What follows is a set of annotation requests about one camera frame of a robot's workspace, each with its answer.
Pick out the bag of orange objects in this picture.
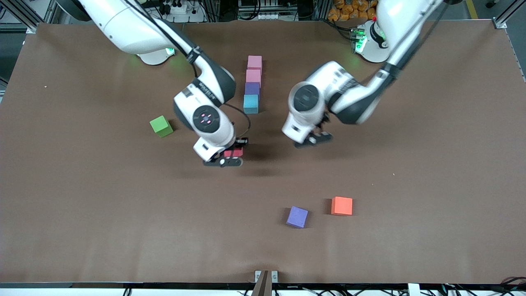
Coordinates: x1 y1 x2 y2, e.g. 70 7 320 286
328 0 379 22

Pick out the green foam block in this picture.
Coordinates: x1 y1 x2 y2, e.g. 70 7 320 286
149 115 174 138

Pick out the metal bracket with brown strip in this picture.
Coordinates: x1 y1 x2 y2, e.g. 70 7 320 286
251 270 279 296

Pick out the white socket strip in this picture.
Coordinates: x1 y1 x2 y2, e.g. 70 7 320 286
158 1 190 15
238 10 285 21

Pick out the orange foam block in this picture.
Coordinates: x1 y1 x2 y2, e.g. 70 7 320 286
331 196 353 216

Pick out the aluminium frame profile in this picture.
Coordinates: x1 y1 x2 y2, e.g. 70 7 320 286
493 0 526 29
0 0 66 34

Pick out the light purple foam block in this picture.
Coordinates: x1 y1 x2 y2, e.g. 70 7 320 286
286 206 309 229

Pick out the blue foam block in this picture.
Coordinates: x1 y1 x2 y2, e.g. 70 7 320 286
243 95 260 114

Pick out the white table edge rail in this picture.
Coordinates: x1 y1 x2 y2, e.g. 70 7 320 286
0 283 526 296

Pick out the table cover sheet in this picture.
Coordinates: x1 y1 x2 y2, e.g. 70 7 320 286
0 20 526 285

